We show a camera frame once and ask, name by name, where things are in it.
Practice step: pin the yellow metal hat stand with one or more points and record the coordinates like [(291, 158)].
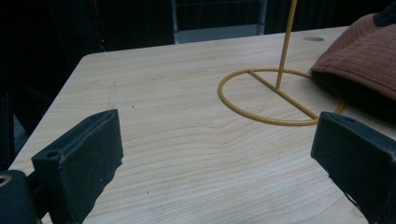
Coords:
[(281, 56)]

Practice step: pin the brown quilted hat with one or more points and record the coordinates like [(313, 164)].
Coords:
[(361, 56)]

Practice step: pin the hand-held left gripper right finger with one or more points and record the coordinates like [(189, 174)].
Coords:
[(358, 152)]

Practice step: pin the dark round table hole cover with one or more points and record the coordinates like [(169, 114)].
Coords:
[(313, 39)]

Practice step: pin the grey metal frame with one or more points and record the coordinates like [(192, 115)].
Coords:
[(218, 32)]

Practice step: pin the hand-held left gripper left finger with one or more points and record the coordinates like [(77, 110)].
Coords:
[(81, 161)]

